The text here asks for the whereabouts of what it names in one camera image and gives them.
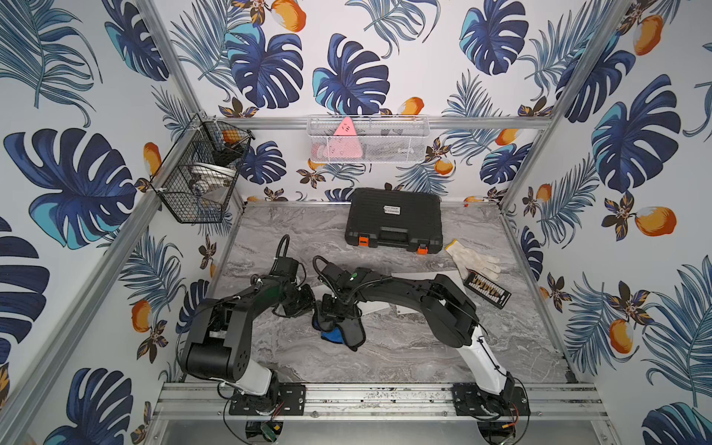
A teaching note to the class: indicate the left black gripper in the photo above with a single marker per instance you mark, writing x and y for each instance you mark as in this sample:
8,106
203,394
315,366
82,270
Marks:
299,298

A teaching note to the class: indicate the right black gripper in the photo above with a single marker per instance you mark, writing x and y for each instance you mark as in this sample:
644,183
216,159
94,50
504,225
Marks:
328,314

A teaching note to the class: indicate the blue grey microfibre cloth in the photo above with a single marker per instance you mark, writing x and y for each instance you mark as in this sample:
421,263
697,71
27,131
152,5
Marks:
346,331

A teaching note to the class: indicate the white drawing tablet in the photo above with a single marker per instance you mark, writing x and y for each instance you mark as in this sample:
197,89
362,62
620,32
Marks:
402,310

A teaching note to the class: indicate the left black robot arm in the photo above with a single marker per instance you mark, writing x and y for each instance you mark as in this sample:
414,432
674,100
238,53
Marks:
219,342

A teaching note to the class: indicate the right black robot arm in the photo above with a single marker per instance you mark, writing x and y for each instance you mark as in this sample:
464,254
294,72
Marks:
450,315

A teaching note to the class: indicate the black plastic tool case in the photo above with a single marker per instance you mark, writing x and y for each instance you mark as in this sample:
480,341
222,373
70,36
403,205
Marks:
395,219

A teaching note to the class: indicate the white knitted glove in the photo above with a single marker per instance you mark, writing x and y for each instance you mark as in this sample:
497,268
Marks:
468,260

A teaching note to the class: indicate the pink triangular card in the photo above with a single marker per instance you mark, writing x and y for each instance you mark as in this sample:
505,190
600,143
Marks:
345,143

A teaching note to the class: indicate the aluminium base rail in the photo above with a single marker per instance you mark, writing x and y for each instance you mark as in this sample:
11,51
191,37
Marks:
407,402

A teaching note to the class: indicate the black wire basket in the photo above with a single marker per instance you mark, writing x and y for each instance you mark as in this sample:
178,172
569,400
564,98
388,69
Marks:
197,179

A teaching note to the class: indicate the white mesh wall basket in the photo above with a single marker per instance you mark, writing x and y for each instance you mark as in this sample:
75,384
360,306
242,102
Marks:
385,139

